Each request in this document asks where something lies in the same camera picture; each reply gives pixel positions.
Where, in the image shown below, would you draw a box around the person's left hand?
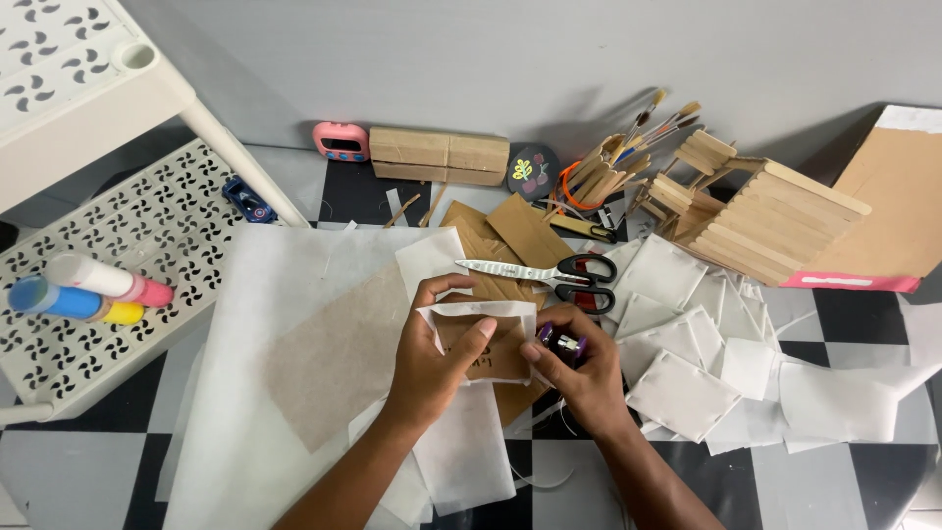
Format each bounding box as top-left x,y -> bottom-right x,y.
386,274 -> 498,435

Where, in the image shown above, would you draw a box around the person's right hand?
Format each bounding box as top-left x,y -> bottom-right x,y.
520,303 -> 638,443

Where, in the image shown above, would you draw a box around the small purple stapler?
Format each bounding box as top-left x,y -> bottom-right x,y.
538,321 -> 588,369

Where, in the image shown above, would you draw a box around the fabric-wrapped cardboard piece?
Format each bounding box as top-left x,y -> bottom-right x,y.
417,298 -> 540,386

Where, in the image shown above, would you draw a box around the small red object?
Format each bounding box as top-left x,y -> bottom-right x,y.
573,258 -> 601,315

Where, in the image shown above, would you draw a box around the brown paper sheet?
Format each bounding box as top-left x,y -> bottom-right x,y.
261,258 -> 413,454

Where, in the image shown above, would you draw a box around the white fabric rectangle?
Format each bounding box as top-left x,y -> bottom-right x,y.
411,381 -> 518,518

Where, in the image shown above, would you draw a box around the small white fabric piece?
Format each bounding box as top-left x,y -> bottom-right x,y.
394,227 -> 473,304

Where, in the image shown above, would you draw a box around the pile of white wrapped squares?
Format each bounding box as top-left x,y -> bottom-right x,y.
596,234 -> 942,456

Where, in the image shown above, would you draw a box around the corrugated cardboard piece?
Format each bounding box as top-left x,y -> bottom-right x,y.
440,200 -> 549,312

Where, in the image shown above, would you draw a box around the yellow and black utility knife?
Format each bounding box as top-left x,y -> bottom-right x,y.
548,210 -> 619,244

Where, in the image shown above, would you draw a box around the thin wooden stick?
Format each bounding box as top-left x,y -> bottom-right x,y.
383,193 -> 422,229
419,184 -> 448,228

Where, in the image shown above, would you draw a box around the flat brown cardboard piece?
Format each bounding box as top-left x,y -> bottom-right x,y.
486,193 -> 576,270

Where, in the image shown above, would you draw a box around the large white fabric sheet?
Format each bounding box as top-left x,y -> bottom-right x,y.
156,223 -> 457,530

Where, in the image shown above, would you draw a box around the popsicle stick holder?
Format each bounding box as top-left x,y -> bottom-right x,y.
543,134 -> 653,222

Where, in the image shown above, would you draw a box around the brown cardboard block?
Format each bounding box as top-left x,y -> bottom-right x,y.
368,126 -> 511,187

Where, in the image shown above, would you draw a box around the popsicle stick chair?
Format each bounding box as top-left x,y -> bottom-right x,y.
631,129 -> 738,240

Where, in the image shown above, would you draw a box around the black painted stone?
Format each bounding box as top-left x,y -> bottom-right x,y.
506,143 -> 560,202

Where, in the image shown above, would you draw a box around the popsicle stick staircase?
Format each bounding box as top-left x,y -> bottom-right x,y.
673,157 -> 873,288

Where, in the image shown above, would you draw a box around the pink digital timer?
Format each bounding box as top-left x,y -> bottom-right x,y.
313,121 -> 371,163

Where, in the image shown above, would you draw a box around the blue toy car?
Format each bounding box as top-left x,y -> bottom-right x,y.
222,177 -> 278,224

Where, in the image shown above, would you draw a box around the bunch of paint brushes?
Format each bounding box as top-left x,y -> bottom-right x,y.
614,88 -> 702,164

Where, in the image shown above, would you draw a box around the white bottle with pink cap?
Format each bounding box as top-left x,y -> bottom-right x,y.
46,253 -> 175,309

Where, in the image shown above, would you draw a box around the cardboard box with pink edge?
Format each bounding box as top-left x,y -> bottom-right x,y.
780,105 -> 942,294

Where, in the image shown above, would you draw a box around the blue bottle with yellow cap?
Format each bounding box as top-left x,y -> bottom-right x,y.
7,275 -> 146,326

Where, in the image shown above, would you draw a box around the white plastic shelf rack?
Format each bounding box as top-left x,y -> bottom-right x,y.
0,0 -> 310,428

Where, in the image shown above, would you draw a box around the black-handled scissors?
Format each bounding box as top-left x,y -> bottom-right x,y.
455,253 -> 618,316

